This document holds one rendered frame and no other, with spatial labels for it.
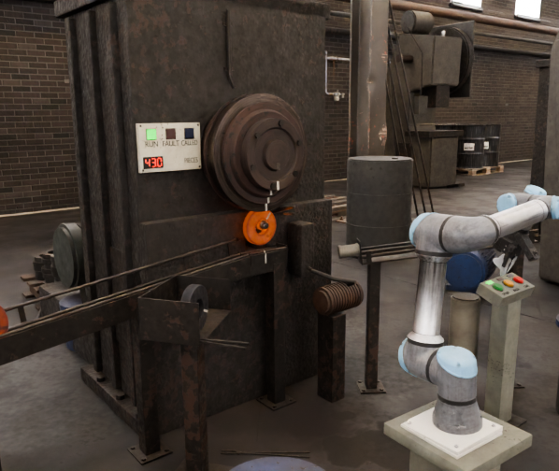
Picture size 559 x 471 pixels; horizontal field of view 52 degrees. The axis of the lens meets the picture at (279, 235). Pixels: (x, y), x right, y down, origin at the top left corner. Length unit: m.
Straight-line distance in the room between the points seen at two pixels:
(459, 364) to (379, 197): 3.26
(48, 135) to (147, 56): 6.13
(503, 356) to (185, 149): 1.50
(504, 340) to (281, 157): 1.14
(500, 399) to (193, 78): 1.77
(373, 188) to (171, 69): 2.98
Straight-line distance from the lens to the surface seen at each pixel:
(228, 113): 2.21
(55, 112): 8.33
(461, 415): 1.88
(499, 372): 2.52
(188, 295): 1.77
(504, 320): 2.44
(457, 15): 12.73
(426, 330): 1.90
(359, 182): 4.99
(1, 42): 8.22
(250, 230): 2.33
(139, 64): 2.21
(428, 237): 1.84
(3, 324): 2.00
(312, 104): 2.67
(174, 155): 2.24
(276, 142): 2.23
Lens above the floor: 1.27
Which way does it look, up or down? 12 degrees down
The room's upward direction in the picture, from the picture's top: straight up
